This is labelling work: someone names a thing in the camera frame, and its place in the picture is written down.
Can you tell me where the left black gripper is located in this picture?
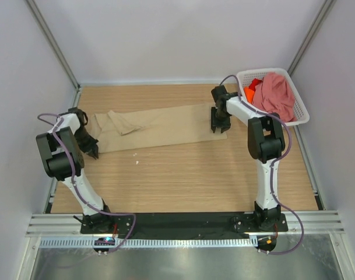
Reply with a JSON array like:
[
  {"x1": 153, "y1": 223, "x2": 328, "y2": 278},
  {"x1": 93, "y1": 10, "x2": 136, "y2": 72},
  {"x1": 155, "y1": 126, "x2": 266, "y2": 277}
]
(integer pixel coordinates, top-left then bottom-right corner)
[{"x1": 74, "y1": 127, "x2": 99, "y2": 159}]

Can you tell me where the beige t shirt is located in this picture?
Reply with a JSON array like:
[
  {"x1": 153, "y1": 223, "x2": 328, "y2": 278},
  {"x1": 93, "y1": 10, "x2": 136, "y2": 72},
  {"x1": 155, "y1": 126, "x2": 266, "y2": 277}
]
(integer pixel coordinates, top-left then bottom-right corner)
[{"x1": 87, "y1": 103, "x2": 227, "y2": 153}]

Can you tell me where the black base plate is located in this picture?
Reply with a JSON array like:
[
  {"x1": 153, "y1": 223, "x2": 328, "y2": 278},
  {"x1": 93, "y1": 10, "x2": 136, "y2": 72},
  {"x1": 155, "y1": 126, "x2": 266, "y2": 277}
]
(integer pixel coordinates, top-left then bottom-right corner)
[{"x1": 88, "y1": 212, "x2": 288, "y2": 240}]

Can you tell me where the white plastic basket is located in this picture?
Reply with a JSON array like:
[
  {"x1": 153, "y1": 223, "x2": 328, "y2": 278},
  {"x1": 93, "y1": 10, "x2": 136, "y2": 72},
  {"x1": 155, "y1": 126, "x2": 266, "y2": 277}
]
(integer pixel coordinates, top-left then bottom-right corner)
[{"x1": 236, "y1": 68, "x2": 310, "y2": 127}]

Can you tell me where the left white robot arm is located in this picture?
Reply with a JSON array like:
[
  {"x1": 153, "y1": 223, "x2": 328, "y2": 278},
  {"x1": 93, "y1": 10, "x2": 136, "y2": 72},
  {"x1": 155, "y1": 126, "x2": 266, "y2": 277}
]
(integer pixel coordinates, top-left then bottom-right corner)
[{"x1": 36, "y1": 107, "x2": 114, "y2": 234}]

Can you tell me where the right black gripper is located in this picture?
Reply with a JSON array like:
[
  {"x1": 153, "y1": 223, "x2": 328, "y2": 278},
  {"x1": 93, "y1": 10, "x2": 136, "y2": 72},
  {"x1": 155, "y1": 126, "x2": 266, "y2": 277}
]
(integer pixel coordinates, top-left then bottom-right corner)
[{"x1": 211, "y1": 107, "x2": 231, "y2": 133}]

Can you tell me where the aluminium frame rail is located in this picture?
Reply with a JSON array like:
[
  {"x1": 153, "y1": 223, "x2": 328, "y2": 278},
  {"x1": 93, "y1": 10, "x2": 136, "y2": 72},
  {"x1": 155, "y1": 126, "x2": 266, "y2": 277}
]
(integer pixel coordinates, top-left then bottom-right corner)
[{"x1": 26, "y1": 211, "x2": 344, "y2": 240}]

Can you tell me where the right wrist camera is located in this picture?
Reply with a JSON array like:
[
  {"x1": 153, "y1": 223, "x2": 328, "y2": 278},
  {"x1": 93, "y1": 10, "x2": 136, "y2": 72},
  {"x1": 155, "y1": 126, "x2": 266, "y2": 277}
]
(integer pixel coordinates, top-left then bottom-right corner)
[{"x1": 211, "y1": 85, "x2": 228, "y2": 102}]

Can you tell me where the orange t shirt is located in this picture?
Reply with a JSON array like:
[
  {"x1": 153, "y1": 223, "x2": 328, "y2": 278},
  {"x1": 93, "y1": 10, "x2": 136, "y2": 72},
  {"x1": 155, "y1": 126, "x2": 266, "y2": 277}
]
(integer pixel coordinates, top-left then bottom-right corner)
[{"x1": 243, "y1": 87, "x2": 255, "y2": 104}]

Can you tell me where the white slotted cable duct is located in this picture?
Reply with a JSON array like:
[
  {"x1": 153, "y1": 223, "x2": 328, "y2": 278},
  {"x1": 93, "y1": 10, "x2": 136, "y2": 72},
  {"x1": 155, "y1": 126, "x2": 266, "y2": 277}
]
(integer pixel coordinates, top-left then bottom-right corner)
[{"x1": 39, "y1": 237, "x2": 258, "y2": 249}]

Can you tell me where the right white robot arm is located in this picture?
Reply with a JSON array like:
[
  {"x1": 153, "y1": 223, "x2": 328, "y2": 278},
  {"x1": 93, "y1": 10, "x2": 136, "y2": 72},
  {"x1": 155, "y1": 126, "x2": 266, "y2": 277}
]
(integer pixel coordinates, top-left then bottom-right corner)
[{"x1": 210, "y1": 85, "x2": 285, "y2": 231}]

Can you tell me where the red t shirt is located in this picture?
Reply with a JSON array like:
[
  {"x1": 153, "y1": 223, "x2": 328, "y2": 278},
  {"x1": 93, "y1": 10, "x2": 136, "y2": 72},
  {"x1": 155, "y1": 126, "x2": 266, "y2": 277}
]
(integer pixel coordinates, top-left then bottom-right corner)
[{"x1": 248, "y1": 78, "x2": 262, "y2": 91}]

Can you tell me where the pink t shirt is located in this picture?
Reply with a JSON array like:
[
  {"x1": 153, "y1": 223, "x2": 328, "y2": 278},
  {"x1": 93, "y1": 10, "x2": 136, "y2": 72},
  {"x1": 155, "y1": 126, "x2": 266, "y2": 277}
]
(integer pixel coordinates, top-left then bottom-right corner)
[{"x1": 252, "y1": 72, "x2": 295, "y2": 123}]

